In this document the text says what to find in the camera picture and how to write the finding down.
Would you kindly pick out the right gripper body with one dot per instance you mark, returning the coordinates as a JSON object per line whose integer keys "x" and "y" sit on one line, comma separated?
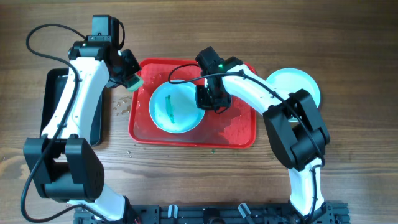
{"x": 209, "y": 98}

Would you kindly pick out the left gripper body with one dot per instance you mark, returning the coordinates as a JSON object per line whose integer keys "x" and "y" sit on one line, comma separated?
{"x": 124, "y": 71}

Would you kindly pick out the green scrubbing sponge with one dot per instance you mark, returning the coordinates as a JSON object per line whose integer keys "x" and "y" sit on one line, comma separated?
{"x": 134, "y": 83}

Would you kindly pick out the light blue plate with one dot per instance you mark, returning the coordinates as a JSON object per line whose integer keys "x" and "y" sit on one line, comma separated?
{"x": 292, "y": 80}
{"x": 173, "y": 109}

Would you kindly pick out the white plate green smear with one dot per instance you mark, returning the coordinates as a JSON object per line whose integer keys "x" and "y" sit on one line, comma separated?
{"x": 293, "y": 119}

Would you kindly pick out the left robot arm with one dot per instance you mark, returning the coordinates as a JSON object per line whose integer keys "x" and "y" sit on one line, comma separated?
{"x": 63, "y": 166}

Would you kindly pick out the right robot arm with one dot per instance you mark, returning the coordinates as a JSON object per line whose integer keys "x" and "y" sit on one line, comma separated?
{"x": 296, "y": 131}

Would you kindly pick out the red plastic tray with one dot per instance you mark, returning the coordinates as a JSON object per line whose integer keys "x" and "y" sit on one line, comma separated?
{"x": 235, "y": 128}

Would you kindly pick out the black rectangular water tray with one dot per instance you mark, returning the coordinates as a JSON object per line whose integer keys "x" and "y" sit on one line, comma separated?
{"x": 55, "y": 84}

